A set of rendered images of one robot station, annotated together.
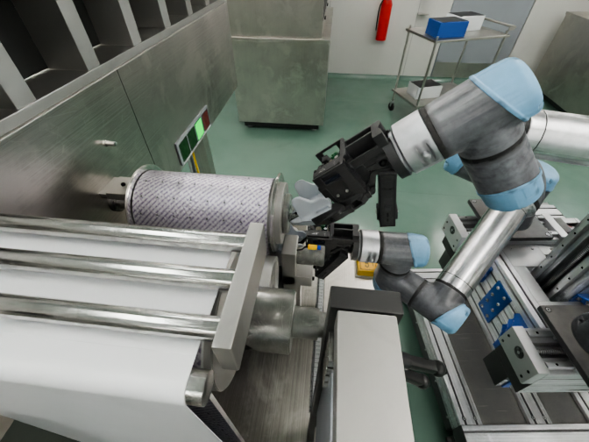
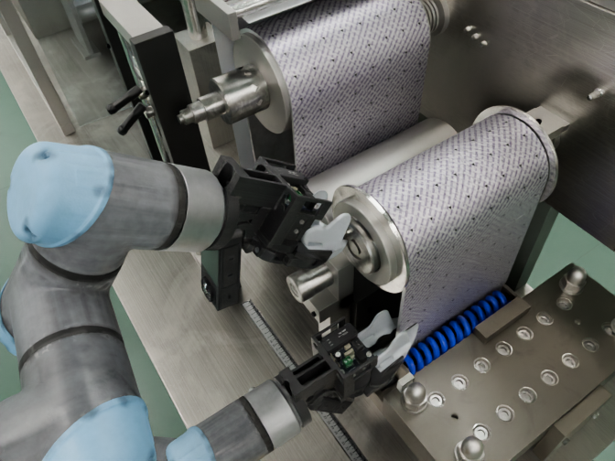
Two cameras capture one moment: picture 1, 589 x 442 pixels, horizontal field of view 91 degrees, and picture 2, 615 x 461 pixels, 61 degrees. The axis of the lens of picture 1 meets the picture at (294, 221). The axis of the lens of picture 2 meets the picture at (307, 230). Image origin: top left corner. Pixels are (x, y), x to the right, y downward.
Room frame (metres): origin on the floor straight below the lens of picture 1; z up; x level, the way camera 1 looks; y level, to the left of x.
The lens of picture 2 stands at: (0.68, -0.27, 1.75)
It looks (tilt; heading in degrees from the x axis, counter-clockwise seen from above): 49 degrees down; 143
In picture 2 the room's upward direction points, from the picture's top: 5 degrees counter-clockwise
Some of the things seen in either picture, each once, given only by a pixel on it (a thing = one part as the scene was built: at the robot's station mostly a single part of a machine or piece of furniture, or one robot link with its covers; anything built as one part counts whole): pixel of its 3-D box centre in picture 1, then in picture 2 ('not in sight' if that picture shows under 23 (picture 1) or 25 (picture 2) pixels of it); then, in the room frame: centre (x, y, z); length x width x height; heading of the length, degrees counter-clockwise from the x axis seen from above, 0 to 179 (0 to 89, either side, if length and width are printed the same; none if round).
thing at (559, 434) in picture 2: not in sight; (572, 425); (0.69, 0.17, 0.96); 0.10 x 0.03 x 0.11; 84
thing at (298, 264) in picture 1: (299, 288); (326, 321); (0.36, -0.01, 1.05); 0.06 x 0.05 x 0.31; 84
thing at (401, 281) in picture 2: (278, 212); (368, 239); (0.40, 0.03, 1.25); 0.15 x 0.01 x 0.15; 174
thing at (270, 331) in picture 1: (265, 318); (239, 93); (0.14, 0.03, 1.33); 0.06 x 0.06 x 0.06; 84
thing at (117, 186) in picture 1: (121, 187); (540, 123); (0.43, 0.32, 1.28); 0.06 x 0.05 x 0.02; 84
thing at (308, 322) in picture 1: (322, 324); (199, 111); (0.14, -0.03, 1.33); 0.06 x 0.03 x 0.03; 84
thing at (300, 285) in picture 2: (319, 255); (300, 286); (0.35, -0.05, 1.18); 0.04 x 0.02 x 0.04; 174
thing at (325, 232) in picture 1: (331, 240); (327, 373); (0.44, -0.09, 1.12); 0.12 x 0.08 x 0.09; 84
